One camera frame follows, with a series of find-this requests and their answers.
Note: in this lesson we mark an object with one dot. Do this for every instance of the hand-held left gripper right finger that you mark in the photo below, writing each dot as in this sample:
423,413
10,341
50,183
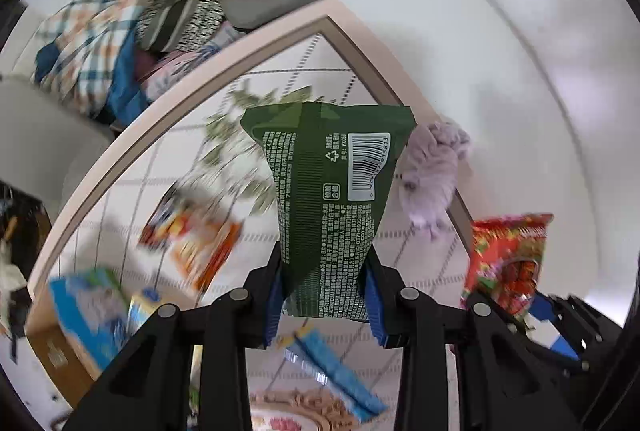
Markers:
376,311

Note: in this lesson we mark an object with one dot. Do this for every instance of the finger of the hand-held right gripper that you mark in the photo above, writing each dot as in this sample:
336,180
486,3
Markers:
550,333

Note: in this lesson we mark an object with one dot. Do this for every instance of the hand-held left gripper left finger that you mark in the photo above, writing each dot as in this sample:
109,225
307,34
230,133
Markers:
271,311

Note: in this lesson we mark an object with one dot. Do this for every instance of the red snack packet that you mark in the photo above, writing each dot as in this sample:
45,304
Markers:
507,261

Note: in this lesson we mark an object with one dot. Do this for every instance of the green snack packet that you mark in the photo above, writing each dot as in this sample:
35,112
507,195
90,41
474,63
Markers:
327,211

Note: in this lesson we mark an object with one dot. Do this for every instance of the blue striped snack packet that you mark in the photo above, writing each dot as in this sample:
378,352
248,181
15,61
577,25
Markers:
332,371

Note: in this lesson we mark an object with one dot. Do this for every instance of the ornate pink and gold tray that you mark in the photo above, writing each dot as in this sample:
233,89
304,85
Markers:
295,411

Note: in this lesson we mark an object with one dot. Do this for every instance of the orange snack packet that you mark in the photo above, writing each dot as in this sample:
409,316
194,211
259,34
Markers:
192,241

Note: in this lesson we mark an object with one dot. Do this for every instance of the purple plush toy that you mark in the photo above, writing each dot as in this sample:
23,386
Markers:
431,176

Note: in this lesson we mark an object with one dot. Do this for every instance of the leaf print checked tablecloth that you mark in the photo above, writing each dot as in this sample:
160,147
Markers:
210,151

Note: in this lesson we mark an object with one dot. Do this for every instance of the blue and white box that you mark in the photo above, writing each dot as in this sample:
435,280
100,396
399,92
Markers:
92,316

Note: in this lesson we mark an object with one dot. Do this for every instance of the cardboard box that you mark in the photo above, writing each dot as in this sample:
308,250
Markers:
55,353

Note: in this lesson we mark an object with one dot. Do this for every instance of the pink floral cloth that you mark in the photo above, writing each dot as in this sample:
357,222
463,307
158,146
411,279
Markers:
175,63

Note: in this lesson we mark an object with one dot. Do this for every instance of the grey armchair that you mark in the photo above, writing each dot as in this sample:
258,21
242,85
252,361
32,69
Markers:
45,131

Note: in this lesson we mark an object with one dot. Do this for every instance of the black white patterned cloth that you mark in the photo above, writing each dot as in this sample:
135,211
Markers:
182,13

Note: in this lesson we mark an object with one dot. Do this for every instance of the plaid blanket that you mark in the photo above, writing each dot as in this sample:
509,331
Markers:
100,26

